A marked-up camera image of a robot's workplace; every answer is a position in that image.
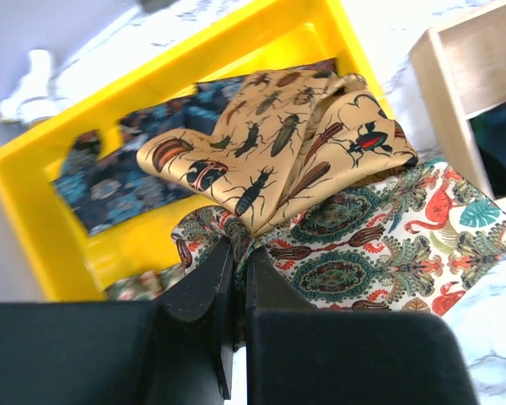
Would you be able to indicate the navy floral patterned tie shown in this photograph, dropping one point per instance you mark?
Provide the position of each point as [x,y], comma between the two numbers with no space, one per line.
[104,191]

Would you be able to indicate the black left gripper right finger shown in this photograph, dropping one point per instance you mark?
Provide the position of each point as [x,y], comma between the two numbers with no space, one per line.
[280,341]

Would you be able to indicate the white plastic piece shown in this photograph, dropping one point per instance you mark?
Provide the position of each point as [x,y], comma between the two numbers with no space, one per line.
[32,101]

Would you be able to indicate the wooden compartment organizer box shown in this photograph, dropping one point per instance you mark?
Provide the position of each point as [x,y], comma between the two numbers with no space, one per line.
[460,65]

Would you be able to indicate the dark green rolled tie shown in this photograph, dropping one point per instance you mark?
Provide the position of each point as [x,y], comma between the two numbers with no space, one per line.
[489,129]

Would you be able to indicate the paisley flamingo patterned tie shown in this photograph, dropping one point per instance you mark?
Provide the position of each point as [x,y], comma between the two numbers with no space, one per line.
[415,240]

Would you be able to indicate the beige beetle patterned tie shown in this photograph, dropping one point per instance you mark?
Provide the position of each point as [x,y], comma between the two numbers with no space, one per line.
[280,149]

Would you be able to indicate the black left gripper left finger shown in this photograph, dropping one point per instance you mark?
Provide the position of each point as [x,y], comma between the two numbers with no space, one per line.
[191,354]

